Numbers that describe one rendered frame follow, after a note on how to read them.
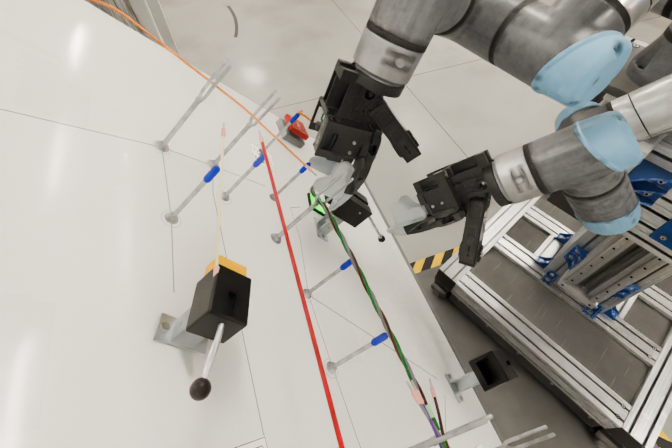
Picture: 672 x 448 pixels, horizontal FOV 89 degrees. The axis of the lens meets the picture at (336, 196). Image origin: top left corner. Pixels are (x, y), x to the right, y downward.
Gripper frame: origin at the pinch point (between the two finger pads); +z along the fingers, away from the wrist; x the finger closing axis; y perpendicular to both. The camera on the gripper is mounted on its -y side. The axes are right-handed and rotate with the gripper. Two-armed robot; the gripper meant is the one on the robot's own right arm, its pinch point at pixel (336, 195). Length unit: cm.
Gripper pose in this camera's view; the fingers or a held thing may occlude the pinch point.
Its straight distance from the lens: 54.4
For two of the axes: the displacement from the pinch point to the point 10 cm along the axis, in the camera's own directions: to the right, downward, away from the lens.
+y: -9.1, -1.7, -3.7
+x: 1.8, 6.6, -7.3
